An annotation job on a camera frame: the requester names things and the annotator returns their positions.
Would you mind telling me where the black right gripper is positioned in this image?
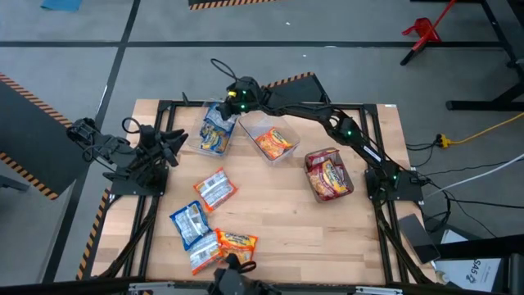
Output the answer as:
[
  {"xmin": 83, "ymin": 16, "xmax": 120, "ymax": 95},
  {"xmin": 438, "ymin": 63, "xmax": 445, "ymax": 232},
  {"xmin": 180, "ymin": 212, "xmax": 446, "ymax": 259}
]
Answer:
[{"xmin": 215, "ymin": 75, "xmax": 265, "ymax": 122}]

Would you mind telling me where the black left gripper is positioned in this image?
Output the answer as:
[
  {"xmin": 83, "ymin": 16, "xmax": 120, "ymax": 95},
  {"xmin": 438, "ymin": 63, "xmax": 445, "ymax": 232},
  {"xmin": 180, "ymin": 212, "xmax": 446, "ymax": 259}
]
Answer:
[{"xmin": 138, "ymin": 125, "xmax": 189, "ymax": 168}]

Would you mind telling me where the blue Maruchan noodle pack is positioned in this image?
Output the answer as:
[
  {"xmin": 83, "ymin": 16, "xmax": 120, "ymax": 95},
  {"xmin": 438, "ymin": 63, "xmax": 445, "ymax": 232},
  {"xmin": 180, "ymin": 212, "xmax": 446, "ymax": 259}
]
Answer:
[
  {"xmin": 169, "ymin": 199, "xmax": 212, "ymax": 251},
  {"xmin": 199, "ymin": 121, "xmax": 231, "ymax": 156},
  {"xmin": 203, "ymin": 102, "xmax": 239, "ymax": 133}
]

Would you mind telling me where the orange Maruchan noodle pack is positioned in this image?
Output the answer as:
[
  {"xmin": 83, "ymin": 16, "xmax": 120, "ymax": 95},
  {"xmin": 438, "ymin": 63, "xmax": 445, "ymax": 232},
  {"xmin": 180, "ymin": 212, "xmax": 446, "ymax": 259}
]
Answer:
[
  {"xmin": 215, "ymin": 228, "xmax": 259, "ymax": 266},
  {"xmin": 193, "ymin": 166, "xmax": 239, "ymax": 213},
  {"xmin": 255, "ymin": 127, "xmax": 295, "ymax": 161},
  {"xmin": 187, "ymin": 231, "xmax": 224, "ymax": 276}
]

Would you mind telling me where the red Maruchan noodle pack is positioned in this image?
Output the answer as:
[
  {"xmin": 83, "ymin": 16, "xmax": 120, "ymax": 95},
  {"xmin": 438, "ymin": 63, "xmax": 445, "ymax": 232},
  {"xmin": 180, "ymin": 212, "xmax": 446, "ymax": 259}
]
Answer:
[
  {"xmin": 307, "ymin": 158, "xmax": 352, "ymax": 201},
  {"xmin": 305, "ymin": 149, "xmax": 340, "ymax": 169}
]

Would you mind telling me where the clear plastic bin with label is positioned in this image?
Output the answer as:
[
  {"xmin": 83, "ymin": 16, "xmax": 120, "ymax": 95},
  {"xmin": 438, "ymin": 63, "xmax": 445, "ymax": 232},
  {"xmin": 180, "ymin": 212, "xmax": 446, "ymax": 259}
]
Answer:
[{"xmin": 237, "ymin": 111, "xmax": 302, "ymax": 167}]

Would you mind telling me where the black table with hazard tape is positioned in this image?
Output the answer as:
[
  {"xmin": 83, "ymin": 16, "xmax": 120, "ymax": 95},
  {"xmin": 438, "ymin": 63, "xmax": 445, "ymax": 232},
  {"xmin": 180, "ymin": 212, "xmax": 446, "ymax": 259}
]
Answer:
[
  {"xmin": 261, "ymin": 71, "xmax": 332, "ymax": 106},
  {"xmin": 187, "ymin": 0, "xmax": 279, "ymax": 11},
  {"xmin": 0, "ymin": 71, "xmax": 89, "ymax": 202}
]

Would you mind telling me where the smoky clear plastic bin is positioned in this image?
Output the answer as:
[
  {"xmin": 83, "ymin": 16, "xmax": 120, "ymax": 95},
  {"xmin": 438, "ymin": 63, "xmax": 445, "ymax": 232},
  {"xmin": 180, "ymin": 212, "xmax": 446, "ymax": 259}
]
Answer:
[{"xmin": 303, "ymin": 147, "xmax": 355, "ymax": 204}]

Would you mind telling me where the blue floor mat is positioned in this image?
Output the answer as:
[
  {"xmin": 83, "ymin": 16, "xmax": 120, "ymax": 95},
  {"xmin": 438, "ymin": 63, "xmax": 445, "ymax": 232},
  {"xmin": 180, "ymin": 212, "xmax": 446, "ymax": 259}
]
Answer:
[{"xmin": 39, "ymin": 0, "xmax": 84, "ymax": 12}]

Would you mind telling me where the red metal stand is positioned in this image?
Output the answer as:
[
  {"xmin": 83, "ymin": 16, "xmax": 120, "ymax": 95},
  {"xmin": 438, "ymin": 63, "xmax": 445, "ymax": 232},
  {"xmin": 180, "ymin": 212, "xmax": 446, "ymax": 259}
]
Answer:
[{"xmin": 400, "ymin": 0, "xmax": 458, "ymax": 66}]

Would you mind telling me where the black tablet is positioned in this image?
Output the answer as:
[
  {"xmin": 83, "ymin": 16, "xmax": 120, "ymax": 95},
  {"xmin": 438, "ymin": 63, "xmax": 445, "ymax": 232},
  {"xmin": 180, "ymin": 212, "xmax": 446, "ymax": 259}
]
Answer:
[{"xmin": 397, "ymin": 212, "xmax": 441, "ymax": 266}]

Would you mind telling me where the black metal beam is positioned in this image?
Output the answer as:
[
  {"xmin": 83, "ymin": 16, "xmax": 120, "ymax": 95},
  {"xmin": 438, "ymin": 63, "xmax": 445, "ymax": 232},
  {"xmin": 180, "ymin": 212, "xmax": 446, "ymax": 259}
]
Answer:
[{"xmin": 433, "ymin": 235, "xmax": 524, "ymax": 295}]

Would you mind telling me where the white printed box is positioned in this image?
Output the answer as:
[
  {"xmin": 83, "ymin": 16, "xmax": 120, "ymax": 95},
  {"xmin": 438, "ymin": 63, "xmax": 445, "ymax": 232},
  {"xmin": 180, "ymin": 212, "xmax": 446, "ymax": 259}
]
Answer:
[{"xmin": 432, "ymin": 229, "xmax": 504, "ymax": 294}]

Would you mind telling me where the silver metal bracket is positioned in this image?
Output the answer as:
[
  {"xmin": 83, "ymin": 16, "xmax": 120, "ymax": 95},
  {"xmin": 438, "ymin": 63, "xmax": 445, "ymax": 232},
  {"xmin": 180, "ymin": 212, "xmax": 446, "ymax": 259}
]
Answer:
[
  {"xmin": 129, "ymin": 281, "xmax": 175, "ymax": 293},
  {"xmin": 355, "ymin": 286, "xmax": 404, "ymax": 295}
]

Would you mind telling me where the yellow power cord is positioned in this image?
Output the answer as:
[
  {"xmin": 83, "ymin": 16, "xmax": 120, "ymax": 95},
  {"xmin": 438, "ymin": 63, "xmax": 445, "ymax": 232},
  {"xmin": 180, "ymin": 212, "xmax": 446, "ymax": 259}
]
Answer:
[{"xmin": 433, "ymin": 111, "xmax": 524, "ymax": 149}]

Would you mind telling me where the black desk frame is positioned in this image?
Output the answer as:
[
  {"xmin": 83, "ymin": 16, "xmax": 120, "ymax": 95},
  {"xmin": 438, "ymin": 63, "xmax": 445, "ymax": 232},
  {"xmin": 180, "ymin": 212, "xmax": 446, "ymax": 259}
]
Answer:
[{"xmin": 410, "ymin": 0, "xmax": 524, "ymax": 111}]

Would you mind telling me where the black floor cable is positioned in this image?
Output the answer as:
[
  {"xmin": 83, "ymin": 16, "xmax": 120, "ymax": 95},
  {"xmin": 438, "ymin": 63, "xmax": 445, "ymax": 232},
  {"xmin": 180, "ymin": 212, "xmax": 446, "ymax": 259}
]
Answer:
[{"xmin": 407, "ymin": 141, "xmax": 524, "ymax": 238}]

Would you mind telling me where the white cable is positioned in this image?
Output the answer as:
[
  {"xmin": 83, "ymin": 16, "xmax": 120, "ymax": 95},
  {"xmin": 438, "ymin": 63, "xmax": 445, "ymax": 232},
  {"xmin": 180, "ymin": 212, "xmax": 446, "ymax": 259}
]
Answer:
[{"xmin": 425, "ymin": 153, "xmax": 524, "ymax": 198}]

